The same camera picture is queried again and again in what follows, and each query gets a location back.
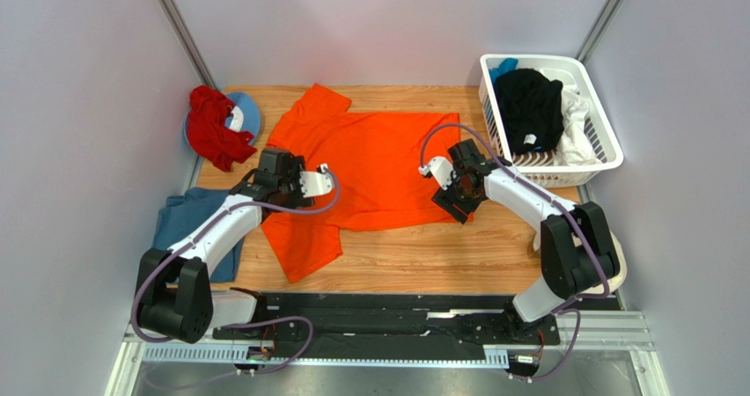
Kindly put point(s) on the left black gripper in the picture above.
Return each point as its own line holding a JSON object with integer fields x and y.
{"x": 297, "y": 199}

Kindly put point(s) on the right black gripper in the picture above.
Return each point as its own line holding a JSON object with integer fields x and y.
{"x": 455, "y": 199}

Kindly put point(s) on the orange t shirt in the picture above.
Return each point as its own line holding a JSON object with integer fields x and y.
{"x": 375, "y": 156}

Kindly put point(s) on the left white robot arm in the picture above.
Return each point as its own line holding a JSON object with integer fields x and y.
{"x": 174, "y": 299}

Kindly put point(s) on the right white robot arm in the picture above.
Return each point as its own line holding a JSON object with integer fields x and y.
{"x": 579, "y": 255}

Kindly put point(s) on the light blue cap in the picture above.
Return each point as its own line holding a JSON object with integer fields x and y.
{"x": 245, "y": 116}

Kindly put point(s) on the red t shirt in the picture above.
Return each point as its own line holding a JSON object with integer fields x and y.
{"x": 207, "y": 134}

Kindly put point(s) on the black t shirt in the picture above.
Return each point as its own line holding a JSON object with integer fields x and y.
{"x": 530, "y": 105}

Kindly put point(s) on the white laundry basket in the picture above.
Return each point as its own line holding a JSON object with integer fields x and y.
{"x": 538, "y": 166}

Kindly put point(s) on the folded blue t shirt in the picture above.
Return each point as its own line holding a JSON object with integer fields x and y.
{"x": 184, "y": 213}

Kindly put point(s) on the white t shirt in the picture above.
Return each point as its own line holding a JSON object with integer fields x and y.
{"x": 574, "y": 148}

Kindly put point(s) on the teal blue garment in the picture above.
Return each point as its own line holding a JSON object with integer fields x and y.
{"x": 507, "y": 65}

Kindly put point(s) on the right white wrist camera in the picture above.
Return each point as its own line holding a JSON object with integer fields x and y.
{"x": 440, "y": 169}

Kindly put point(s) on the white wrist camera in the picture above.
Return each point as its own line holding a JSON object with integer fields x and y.
{"x": 316, "y": 183}
{"x": 440, "y": 169}

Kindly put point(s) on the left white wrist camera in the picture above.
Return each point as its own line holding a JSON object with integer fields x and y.
{"x": 316, "y": 183}

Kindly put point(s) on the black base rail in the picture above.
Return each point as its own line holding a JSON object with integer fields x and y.
{"x": 390, "y": 327}

